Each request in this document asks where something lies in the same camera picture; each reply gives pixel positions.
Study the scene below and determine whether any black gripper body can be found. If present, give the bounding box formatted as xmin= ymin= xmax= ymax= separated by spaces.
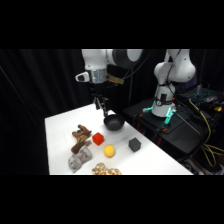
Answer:
xmin=88 ymin=81 xmax=110 ymax=100

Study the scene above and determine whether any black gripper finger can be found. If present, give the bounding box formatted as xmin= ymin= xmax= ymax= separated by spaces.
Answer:
xmin=93 ymin=96 xmax=102 ymax=111
xmin=100 ymin=97 xmax=110 ymax=118

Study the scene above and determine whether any red cube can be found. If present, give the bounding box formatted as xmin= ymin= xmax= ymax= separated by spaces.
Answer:
xmin=92 ymin=132 xmax=106 ymax=147

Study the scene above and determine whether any black bowl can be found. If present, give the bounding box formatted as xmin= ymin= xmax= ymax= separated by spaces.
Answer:
xmin=103 ymin=113 xmax=126 ymax=132

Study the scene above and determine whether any dark grey cube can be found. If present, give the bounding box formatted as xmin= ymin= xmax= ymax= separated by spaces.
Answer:
xmin=128 ymin=137 xmax=142 ymax=153

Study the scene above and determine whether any brown plush animal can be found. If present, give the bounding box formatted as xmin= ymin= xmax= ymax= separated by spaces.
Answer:
xmin=71 ymin=124 xmax=93 ymax=155

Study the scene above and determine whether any yellow ball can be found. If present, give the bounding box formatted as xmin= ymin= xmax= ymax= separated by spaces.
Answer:
xmin=103 ymin=144 xmax=117 ymax=159

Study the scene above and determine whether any grey plush animal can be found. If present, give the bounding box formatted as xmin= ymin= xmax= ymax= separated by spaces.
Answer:
xmin=67 ymin=147 xmax=94 ymax=174

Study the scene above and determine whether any spotted giraffe plush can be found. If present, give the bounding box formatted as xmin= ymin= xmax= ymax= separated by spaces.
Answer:
xmin=91 ymin=162 xmax=123 ymax=176

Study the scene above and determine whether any black robot stand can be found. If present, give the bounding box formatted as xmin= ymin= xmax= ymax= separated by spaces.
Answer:
xmin=122 ymin=94 xmax=224 ymax=168

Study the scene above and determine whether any black electronics box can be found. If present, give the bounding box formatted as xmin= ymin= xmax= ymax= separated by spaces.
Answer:
xmin=181 ymin=87 xmax=224 ymax=108

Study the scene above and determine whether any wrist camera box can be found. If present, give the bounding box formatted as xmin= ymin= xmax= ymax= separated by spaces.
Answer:
xmin=106 ymin=64 xmax=126 ymax=86

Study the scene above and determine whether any yellow cable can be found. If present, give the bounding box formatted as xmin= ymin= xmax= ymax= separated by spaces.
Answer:
xmin=188 ymin=98 xmax=224 ymax=168

